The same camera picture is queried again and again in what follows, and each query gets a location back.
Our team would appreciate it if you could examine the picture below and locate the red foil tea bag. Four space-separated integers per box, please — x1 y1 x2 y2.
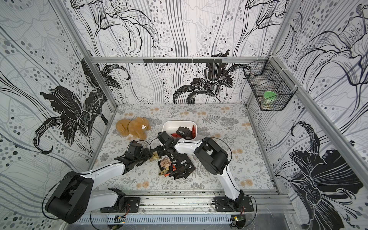
171 133 182 139

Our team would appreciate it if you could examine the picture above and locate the black tea bag sachet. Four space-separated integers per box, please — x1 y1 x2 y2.
176 126 193 140

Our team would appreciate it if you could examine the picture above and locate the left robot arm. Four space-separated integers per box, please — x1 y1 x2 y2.
41 141 152 224

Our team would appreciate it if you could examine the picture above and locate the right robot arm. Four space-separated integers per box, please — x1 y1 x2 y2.
157 131 245 211

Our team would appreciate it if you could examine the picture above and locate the white plastic storage box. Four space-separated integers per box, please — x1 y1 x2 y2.
162 120 197 140

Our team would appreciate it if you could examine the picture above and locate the colourful picture tea bag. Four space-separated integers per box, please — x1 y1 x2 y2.
158 157 173 177

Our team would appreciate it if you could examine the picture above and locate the black tea bag pile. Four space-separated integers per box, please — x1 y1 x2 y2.
169 154 196 180

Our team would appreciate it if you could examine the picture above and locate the brown plush dog toy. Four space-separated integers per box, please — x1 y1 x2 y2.
116 117 151 140

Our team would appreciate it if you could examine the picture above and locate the green lid in basket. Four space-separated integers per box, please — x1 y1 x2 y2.
264 91 278 101

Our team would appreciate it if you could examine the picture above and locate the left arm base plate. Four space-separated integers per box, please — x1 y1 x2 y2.
100 197 140 214

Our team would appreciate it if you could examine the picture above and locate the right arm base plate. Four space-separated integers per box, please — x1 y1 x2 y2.
211 196 255 212

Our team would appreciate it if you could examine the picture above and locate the black bar on rail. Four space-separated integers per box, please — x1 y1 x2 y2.
143 58 223 64

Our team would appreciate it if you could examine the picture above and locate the white perforated cable duct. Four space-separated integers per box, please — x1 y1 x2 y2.
76 214 232 225

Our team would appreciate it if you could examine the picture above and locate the black wire basket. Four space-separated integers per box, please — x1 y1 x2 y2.
242 57 295 111

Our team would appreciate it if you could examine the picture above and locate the aluminium corner frame post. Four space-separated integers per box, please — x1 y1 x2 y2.
49 1 118 111

